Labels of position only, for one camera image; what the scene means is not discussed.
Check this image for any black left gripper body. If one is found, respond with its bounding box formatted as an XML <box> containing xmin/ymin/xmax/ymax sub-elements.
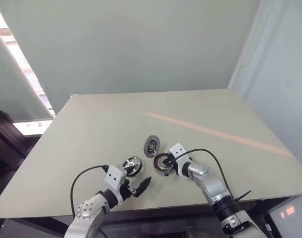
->
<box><xmin>120</xmin><ymin>178</ymin><xmax>139</xmax><ymax>199</ymax></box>

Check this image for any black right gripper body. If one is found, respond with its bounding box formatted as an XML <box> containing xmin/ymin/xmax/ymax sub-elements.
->
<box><xmin>164</xmin><ymin>153</ymin><xmax>178</xmax><ymax>176</ymax></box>

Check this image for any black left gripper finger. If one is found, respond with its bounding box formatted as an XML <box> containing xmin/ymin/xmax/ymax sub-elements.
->
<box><xmin>123</xmin><ymin>165</ymin><xmax>135</xmax><ymax>181</ymax></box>
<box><xmin>137</xmin><ymin>176</ymin><xmax>151</xmax><ymax>196</ymax></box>

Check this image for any motor housing with copper windings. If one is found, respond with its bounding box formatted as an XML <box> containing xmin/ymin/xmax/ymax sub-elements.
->
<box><xmin>152</xmin><ymin>153</ymin><xmax>175</xmax><ymax>177</ymax></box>

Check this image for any silver spoked rotor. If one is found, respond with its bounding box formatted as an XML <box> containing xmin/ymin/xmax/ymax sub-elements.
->
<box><xmin>121</xmin><ymin>156</ymin><xmax>145</xmax><ymax>178</ymax></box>

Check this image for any grey toothed motor lid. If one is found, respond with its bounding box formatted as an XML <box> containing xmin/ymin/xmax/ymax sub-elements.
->
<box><xmin>143</xmin><ymin>134</ymin><xmax>161</xmax><ymax>159</ymax></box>

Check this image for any grey box with red glow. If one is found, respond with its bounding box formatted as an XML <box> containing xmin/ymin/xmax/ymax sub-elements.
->
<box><xmin>268</xmin><ymin>195</ymin><xmax>302</xmax><ymax>238</ymax></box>

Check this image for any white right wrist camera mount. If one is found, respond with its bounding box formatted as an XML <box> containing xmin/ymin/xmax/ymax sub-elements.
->
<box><xmin>168</xmin><ymin>143</ymin><xmax>193</xmax><ymax>179</ymax></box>

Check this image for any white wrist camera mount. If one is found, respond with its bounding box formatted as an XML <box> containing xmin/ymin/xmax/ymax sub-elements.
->
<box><xmin>105</xmin><ymin>165</ymin><xmax>129</xmax><ymax>206</ymax></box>
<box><xmin>168</xmin><ymin>143</ymin><xmax>193</xmax><ymax>179</ymax></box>

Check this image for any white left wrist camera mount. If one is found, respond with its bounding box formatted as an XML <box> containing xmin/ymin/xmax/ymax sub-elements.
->
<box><xmin>105</xmin><ymin>165</ymin><xmax>129</xmax><ymax>206</ymax></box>

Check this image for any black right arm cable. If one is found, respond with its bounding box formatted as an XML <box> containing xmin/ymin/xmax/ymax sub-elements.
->
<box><xmin>169</xmin><ymin>148</ymin><xmax>237</xmax><ymax>201</ymax></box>

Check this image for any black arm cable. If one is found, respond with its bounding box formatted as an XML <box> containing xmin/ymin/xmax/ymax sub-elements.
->
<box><xmin>169</xmin><ymin>148</ymin><xmax>237</xmax><ymax>201</ymax></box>
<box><xmin>70</xmin><ymin>164</ymin><xmax>109</xmax><ymax>216</ymax></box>

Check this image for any dark table frame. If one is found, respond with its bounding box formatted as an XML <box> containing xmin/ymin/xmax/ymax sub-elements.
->
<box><xmin>2</xmin><ymin>193</ymin><xmax>302</xmax><ymax>238</ymax></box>

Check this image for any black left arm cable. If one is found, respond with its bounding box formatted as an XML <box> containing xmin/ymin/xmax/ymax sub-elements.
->
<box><xmin>70</xmin><ymin>164</ymin><xmax>109</xmax><ymax>216</ymax></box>

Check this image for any black cable tie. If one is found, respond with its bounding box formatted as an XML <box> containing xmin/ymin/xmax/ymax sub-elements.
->
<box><xmin>236</xmin><ymin>190</ymin><xmax>252</xmax><ymax>200</ymax></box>

